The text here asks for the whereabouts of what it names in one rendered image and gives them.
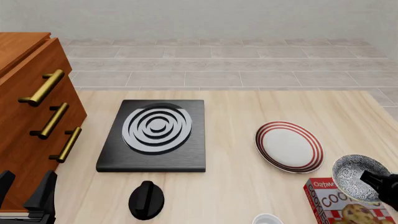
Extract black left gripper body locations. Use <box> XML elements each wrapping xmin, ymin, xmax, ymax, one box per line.
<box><xmin>0</xmin><ymin>205</ymin><xmax>57</xmax><ymax>224</ymax></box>

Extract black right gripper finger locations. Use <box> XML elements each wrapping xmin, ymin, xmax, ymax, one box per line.
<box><xmin>359</xmin><ymin>170</ymin><xmax>390</xmax><ymax>203</ymax></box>

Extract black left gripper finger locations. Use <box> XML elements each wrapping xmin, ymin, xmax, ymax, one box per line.
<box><xmin>0</xmin><ymin>170</ymin><xmax>17</xmax><ymax>207</ymax></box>
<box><xmin>22</xmin><ymin>170</ymin><xmax>58</xmax><ymax>212</ymax></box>

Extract black patterned bowl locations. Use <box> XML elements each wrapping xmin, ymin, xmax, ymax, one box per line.
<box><xmin>331</xmin><ymin>154</ymin><xmax>392</xmax><ymax>204</ymax></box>

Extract red oatmeal cookies box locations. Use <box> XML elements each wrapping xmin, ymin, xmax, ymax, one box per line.
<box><xmin>303</xmin><ymin>177</ymin><xmax>398</xmax><ymax>224</ymax></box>

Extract white plate with red rings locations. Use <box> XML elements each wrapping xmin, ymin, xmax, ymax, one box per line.
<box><xmin>254</xmin><ymin>120</ymin><xmax>325</xmax><ymax>175</ymax></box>

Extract small white bowl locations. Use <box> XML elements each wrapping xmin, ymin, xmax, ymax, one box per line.
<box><xmin>251</xmin><ymin>213</ymin><xmax>285</xmax><ymax>224</ymax></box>

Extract flat black stove plate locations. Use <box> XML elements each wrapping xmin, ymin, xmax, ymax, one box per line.
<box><xmin>95</xmin><ymin>99</ymin><xmax>207</xmax><ymax>174</ymax></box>

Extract round black stove knob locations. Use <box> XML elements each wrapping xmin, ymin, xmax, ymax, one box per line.
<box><xmin>127</xmin><ymin>180</ymin><xmax>166</xmax><ymax>221</ymax></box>

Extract wooden cabinet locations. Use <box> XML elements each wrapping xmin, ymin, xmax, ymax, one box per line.
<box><xmin>0</xmin><ymin>32</ymin><xmax>88</xmax><ymax>218</ymax></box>

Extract wooden drawer with brass handle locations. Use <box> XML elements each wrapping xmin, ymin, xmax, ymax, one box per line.
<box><xmin>46</xmin><ymin>92</ymin><xmax>88</xmax><ymax>174</ymax></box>
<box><xmin>0</xmin><ymin>69</ymin><xmax>81</xmax><ymax>211</ymax></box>
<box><xmin>0</xmin><ymin>37</ymin><xmax>73</xmax><ymax>163</ymax></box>

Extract brass drawer handle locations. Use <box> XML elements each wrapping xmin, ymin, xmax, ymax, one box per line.
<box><xmin>29</xmin><ymin>102</ymin><xmax>70</xmax><ymax>141</ymax></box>
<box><xmin>48</xmin><ymin>126</ymin><xmax>83</xmax><ymax>164</ymax></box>
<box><xmin>17</xmin><ymin>68</ymin><xmax>66</xmax><ymax>108</ymax></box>

